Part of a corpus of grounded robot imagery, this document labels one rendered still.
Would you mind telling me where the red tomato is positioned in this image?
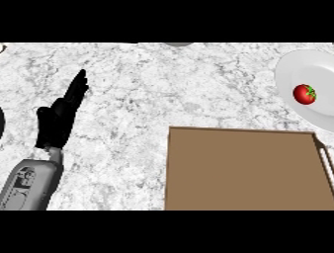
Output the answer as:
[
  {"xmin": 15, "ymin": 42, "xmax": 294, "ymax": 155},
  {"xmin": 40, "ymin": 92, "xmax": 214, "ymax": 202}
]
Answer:
[{"xmin": 291, "ymin": 83, "xmax": 318, "ymax": 106}]

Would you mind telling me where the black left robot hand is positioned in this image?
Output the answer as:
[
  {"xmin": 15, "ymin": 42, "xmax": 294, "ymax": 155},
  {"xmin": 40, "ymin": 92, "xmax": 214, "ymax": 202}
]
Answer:
[{"xmin": 34, "ymin": 68, "xmax": 92, "ymax": 150}]

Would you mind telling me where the brown rectangular tray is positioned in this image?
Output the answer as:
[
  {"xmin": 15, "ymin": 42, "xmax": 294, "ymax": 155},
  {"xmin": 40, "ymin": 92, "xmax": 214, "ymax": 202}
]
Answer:
[{"xmin": 164, "ymin": 126, "xmax": 334, "ymax": 211}]

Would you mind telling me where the grey round object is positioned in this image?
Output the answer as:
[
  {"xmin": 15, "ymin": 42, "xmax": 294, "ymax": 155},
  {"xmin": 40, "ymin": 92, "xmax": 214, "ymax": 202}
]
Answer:
[{"xmin": 162, "ymin": 42, "xmax": 197, "ymax": 47}]

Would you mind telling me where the white round plate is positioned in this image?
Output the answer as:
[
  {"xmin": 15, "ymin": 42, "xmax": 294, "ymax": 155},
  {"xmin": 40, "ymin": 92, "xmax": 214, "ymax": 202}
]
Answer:
[{"xmin": 273, "ymin": 48, "xmax": 334, "ymax": 135}]

